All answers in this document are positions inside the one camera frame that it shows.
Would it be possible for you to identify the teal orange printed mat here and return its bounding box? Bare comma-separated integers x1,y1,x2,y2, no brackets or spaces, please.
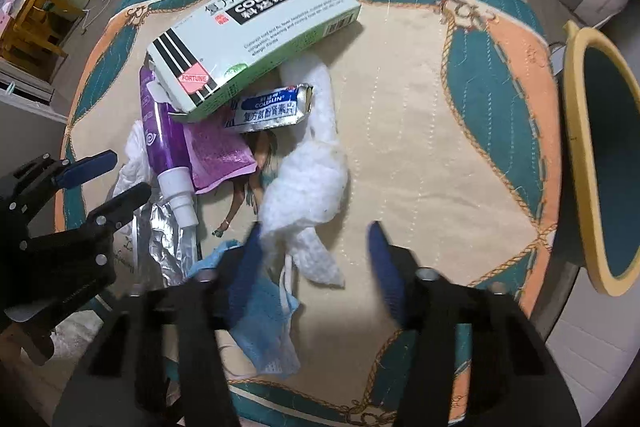
54,0,558,425

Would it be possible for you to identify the purple foil packet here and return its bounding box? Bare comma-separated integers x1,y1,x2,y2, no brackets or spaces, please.
182,104,258,195

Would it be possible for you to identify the blue face mask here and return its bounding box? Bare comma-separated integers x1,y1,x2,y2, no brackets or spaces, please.
187,239,302,380

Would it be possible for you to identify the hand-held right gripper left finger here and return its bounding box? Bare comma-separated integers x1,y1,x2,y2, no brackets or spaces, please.
52,222,266,427

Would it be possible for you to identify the white green medicine box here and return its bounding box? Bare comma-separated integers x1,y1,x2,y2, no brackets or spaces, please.
146,0,362,124

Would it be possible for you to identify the printed foil sachet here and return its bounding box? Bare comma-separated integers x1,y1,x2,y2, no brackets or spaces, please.
223,83,315,134

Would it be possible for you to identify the clear plastic bag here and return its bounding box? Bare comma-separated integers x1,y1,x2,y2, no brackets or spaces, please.
50,294,123,358

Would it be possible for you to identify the cream floor cable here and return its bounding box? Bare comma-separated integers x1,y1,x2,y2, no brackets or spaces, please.
82,0,113,28

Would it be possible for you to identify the teal bin with yellow rim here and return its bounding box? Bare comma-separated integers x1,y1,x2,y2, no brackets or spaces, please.
562,20,640,298

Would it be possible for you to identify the purple spray bottle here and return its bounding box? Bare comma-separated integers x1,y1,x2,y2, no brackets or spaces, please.
139,59,198,228

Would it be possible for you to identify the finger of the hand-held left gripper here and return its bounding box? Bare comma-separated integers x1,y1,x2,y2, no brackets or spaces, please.
74,181,153,235
0,150,119,210

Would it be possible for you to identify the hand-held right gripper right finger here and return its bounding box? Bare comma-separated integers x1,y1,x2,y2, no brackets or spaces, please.
367,221,581,427

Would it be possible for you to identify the white tissue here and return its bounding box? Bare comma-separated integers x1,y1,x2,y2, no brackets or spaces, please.
112,119,156,208
257,56,349,289

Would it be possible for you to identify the wooden nightstand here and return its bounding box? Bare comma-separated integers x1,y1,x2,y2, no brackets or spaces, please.
0,0,86,82

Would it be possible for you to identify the silver foil packet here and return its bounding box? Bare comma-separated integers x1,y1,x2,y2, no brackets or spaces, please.
132,199,201,288

